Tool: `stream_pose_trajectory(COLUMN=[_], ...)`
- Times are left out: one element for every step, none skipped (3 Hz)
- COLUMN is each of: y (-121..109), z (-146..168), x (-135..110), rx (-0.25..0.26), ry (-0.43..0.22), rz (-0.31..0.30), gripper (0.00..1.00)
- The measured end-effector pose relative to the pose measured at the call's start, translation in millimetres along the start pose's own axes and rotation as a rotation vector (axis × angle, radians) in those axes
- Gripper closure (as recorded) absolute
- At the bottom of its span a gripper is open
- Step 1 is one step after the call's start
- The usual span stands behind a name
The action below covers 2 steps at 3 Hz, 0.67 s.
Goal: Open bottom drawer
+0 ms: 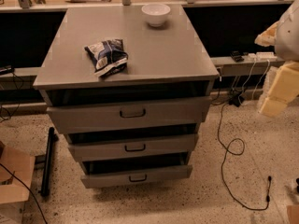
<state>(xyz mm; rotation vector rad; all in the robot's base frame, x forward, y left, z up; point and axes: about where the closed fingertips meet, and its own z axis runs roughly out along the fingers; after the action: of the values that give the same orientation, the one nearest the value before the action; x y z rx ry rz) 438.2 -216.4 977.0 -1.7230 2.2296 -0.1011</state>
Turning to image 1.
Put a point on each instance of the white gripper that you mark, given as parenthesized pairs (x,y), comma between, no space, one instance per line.
(288,37)

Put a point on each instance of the grey drawer cabinet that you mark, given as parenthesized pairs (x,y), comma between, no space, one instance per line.
(171,53)

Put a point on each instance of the white ceramic bowl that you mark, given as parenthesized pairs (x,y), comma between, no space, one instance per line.
(155,14)

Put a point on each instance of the grey top drawer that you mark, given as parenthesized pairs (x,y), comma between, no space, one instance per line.
(129,115)

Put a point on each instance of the grey drawer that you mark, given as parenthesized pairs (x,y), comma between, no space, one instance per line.
(129,115)
(136,177)
(131,148)

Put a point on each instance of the grey bottom drawer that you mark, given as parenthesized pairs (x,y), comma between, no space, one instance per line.
(136,177)

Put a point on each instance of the grey middle drawer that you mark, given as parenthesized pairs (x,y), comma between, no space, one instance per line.
(131,148)

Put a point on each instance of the black power adapter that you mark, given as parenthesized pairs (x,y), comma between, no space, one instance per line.
(237,100)

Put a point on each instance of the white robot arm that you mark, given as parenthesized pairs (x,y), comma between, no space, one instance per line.
(283,35)

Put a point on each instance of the black small device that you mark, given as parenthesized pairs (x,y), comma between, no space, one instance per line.
(236,56)

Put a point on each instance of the brown cardboard box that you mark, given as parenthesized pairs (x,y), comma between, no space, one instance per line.
(16,173)

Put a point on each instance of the blue white chip bag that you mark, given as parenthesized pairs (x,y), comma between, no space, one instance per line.
(108,57)

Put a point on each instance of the black device left ledge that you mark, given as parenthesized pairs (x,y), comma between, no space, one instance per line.
(6,70)

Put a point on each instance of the white power strip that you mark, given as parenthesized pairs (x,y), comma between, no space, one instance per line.
(262,56)

